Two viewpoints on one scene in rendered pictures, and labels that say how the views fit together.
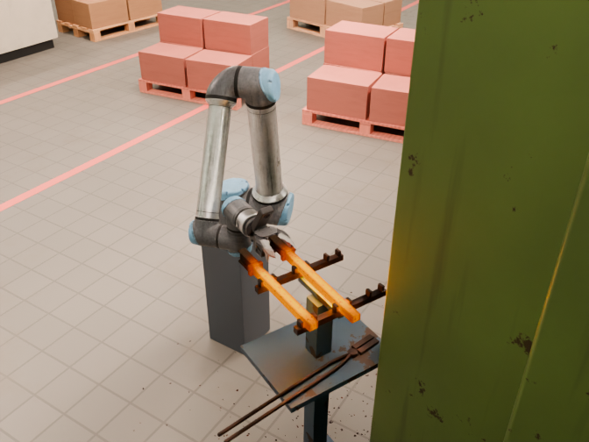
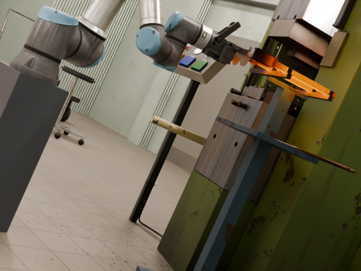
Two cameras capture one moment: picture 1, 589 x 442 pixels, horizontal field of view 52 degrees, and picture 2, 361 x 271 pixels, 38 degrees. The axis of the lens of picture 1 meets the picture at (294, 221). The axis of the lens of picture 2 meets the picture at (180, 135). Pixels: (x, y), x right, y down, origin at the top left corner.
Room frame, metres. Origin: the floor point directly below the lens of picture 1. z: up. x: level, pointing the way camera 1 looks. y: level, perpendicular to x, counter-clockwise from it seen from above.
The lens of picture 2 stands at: (1.24, 2.14, 0.69)
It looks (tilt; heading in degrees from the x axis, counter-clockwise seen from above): 2 degrees down; 282
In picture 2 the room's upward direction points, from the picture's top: 24 degrees clockwise
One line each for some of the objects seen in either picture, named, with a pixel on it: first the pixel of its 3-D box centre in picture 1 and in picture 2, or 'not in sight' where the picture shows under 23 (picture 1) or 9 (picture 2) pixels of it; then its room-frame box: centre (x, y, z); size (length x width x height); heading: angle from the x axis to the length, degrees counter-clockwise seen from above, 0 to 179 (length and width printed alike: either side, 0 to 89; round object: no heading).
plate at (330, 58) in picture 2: not in sight; (334, 49); (1.29, -0.38, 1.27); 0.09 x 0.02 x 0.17; 126
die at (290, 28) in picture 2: not in sight; (312, 45); (1.41, -0.68, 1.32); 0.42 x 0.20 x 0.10; 36
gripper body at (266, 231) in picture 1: (262, 236); (219, 48); (1.68, 0.11, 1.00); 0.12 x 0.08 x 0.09; 32
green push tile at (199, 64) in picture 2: not in sight; (199, 65); (1.95, -0.81, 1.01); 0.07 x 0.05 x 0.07; 151
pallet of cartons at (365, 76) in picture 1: (382, 81); not in sight; (5.06, -0.76, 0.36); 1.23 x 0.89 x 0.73; 60
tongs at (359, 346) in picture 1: (304, 383); (299, 150); (1.24, -0.03, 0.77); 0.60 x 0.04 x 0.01; 131
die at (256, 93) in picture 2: not in sight; (283, 108); (1.41, -0.68, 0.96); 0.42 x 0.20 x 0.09; 36
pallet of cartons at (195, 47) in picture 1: (204, 55); not in sight; (5.82, 0.89, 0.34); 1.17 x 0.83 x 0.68; 60
